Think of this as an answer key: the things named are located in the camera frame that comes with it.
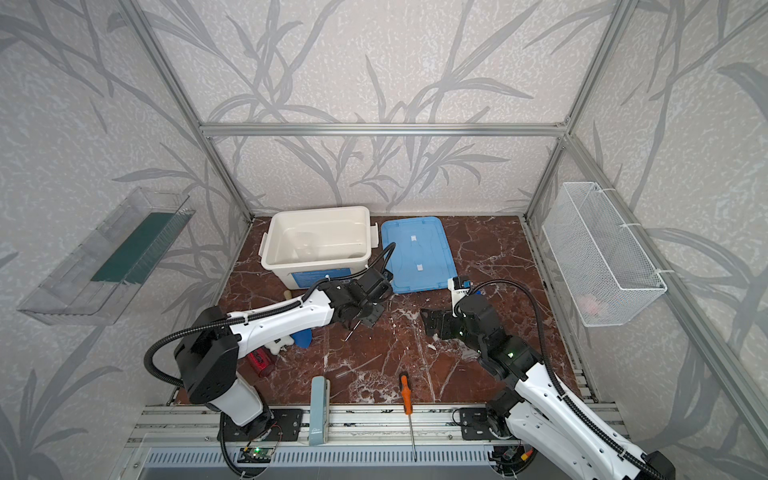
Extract thin metal rod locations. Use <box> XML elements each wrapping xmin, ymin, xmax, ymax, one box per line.
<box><xmin>344</xmin><ymin>321</ymin><xmax>362</xmax><ymax>342</ymax></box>

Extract blue plastic bin lid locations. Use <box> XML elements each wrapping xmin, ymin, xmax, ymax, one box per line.
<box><xmin>381</xmin><ymin>216</ymin><xmax>457</xmax><ymax>294</ymax></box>

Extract white plastic storage bin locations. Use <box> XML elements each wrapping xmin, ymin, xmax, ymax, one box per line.
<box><xmin>258</xmin><ymin>206</ymin><xmax>379</xmax><ymax>290</ymax></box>

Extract clear test tube rack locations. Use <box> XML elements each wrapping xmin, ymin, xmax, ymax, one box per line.
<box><xmin>459</xmin><ymin>345</ymin><xmax>480</xmax><ymax>361</ymax></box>

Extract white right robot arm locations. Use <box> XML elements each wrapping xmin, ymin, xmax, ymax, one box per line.
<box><xmin>420</xmin><ymin>277</ymin><xmax>676</xmax><ymax>479</ymax></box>

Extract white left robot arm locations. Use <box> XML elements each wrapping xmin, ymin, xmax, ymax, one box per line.
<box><xmin>143</xmin><ymin>268</ymin><xmax>393</xmax><ymax>438</ymax></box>

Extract white molecule model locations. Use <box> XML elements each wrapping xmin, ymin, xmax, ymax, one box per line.
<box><xmin>265</xmin><ymin>335</ymin><xmax>295</xmax><ymax>356</ymax></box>

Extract grey teal bar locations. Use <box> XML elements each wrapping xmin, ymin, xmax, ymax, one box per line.
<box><xmin>308</xmin><ymin>376</ymin><xmax>330</xmax><ymax>446</ymax></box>

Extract red black lighter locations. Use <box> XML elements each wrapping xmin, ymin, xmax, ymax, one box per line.
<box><xmin>246</xmin><ymin>347</ymin><xmax>277</xmax><ymax>378</ymax></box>

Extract green circuit board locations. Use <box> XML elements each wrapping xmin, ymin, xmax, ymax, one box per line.
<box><xmin>237</xmin><ymin>447</ymin><xmax>275</xmax><ymax>464</ymax></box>

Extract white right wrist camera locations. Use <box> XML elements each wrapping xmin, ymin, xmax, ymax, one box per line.
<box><xmin>448</xmin><ymin>276</ymin><xmax>472</xmax><ymax>311</ymax></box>

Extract wooden handled blue brush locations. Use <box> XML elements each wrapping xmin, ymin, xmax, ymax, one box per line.
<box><xmin>284</xmin><ymin>290</ymin><xmax>314</xmax><ymax>350</ymax></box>

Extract orange handled screwdriver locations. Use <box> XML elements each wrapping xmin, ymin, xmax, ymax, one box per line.
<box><xmin>399</xmin><ymin>372</ymin><xmax>418</xmax><ymax>462</ymax></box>

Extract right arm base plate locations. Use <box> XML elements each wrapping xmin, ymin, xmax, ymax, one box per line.
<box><xmin>451</xmin><ymin>406</ymin><xmax>509</xmax><ymax>441</ymax></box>

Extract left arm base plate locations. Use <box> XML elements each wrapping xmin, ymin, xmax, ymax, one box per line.
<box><xmin>217</xmin><ymin>408</ymin><xmax>303</xmax><ymax>443</ymax></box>

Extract white wire mesh basket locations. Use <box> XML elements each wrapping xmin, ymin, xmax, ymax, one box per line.
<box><xmin>543</xmin><ymin>182</ymin><xmax>667</xmax><ymax>327</ymax></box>

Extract aluminium frame profile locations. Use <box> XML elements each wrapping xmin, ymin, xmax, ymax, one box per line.
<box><xmin>118</xmin><ymin>1</ymin><xmax>767</xmax><ymax>448</ymax></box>

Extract clear wall shelf green mat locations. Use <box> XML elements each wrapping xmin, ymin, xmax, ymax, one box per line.
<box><xmin>18</xmin><ymin>187</ymin><xmax>195</xmax><ymax>326</ymax></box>

